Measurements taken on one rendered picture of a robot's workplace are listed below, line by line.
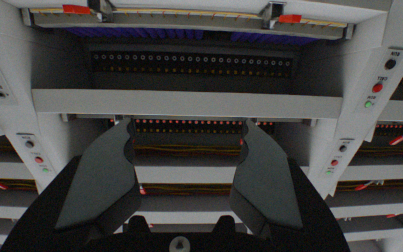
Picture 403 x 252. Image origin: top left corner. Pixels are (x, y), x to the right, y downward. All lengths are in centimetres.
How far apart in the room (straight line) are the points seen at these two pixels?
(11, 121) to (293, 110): 56
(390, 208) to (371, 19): 67
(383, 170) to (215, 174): 48
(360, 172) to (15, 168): 91
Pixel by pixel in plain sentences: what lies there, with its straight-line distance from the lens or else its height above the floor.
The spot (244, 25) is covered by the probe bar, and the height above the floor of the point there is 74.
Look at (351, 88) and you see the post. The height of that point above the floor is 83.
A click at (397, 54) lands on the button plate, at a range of 44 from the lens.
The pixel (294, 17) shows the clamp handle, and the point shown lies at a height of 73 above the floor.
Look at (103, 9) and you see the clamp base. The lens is 31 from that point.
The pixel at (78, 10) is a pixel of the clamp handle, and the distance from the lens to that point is 27.
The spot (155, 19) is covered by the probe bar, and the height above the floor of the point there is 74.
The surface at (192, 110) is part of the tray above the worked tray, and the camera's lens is 30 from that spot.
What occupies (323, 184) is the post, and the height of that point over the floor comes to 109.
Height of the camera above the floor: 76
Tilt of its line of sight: 30 degrees up
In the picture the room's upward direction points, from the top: 177 degrees counter-clockwise
